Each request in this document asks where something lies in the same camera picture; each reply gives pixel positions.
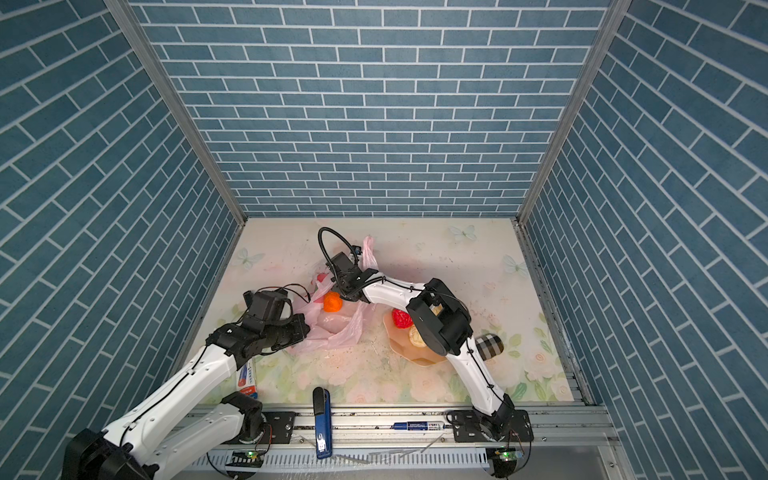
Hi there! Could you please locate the blue black handheld device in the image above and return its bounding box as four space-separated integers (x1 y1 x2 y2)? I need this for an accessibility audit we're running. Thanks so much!
312 387 333 460

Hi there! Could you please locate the pink plastic bag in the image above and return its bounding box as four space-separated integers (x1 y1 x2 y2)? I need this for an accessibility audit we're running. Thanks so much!
288 263 375 356

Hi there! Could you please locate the pink scalloped bowl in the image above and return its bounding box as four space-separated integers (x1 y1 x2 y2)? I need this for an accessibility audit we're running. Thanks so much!
382 308 446 366

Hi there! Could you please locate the beige fake garlic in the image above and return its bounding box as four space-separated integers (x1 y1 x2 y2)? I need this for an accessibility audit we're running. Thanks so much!
408 325 427 348

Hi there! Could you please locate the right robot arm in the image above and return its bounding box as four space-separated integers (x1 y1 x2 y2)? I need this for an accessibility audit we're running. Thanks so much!
325 253 533 442

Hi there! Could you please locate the blue marker pen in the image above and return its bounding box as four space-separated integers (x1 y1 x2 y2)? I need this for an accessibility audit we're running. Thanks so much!
391 421 447 432

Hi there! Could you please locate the red white blue tube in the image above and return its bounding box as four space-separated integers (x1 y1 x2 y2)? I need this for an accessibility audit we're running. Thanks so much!
236 360 258 399

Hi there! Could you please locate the orange fake tangerine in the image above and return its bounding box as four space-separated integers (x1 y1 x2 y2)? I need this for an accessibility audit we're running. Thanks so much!
323 291 344 313

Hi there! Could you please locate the white slotted cable duct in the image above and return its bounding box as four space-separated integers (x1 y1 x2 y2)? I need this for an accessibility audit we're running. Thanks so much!
185 448 490 473

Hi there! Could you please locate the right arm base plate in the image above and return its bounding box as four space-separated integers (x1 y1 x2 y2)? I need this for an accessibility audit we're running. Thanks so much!
445 409 534 443

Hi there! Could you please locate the aluminium front rail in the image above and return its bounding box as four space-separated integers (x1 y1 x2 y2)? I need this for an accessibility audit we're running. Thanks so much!
122 404 613 451

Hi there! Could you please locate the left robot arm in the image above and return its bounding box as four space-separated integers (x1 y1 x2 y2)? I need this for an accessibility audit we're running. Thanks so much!
61 286 310 479

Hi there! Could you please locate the plaid cylindrical can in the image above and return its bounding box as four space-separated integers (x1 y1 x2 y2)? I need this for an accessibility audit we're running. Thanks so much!
475 333 505 361

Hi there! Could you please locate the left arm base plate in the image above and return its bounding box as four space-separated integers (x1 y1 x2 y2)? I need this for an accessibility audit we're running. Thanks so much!
237 411 297 445

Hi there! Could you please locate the red fake strawberry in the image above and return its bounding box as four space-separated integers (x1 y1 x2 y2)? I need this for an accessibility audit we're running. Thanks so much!
391 309 414 330

